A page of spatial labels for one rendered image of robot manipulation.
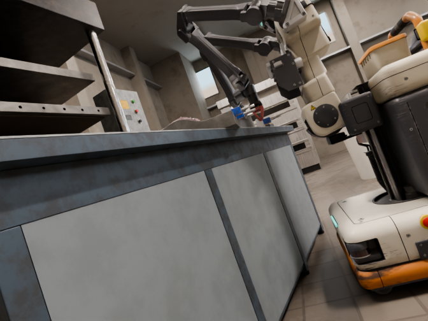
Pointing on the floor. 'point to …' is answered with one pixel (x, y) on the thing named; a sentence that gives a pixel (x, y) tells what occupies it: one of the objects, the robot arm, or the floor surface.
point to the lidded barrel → (358, 156)
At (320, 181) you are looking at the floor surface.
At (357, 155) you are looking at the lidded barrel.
